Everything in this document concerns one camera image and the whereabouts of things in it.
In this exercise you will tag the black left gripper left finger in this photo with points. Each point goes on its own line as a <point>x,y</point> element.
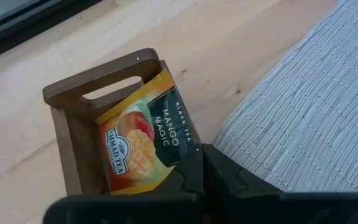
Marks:
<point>188,177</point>

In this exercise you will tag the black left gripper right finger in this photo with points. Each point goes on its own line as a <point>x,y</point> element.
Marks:
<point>225,180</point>

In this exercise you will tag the orange mango tea packet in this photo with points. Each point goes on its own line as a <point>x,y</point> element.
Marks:
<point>141,140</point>

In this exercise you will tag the wooden three-compartment tea box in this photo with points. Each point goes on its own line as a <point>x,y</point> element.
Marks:
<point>73,124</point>

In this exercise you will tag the grey woven placemat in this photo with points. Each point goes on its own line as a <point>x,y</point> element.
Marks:
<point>306,109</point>

